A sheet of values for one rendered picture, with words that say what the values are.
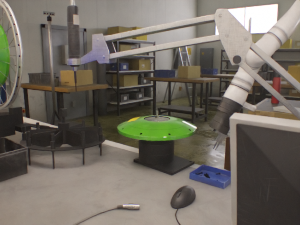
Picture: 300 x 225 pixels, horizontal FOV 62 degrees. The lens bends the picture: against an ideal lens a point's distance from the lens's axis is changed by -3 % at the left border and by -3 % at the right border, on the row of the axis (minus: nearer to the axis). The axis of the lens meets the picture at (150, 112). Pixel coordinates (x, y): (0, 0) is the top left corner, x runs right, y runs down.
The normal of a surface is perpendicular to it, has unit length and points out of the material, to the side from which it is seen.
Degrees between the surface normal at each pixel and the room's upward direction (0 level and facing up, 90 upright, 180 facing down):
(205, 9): 90
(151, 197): 0
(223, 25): 90
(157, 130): 23
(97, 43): 90
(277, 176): 102
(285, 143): 73
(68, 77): 90
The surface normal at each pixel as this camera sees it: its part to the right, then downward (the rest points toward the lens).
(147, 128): -0.11, -0.86
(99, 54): -0.29, 0.18
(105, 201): 0.00, -0.98
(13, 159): 0.78, 0.18
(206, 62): -0.63, 0.15
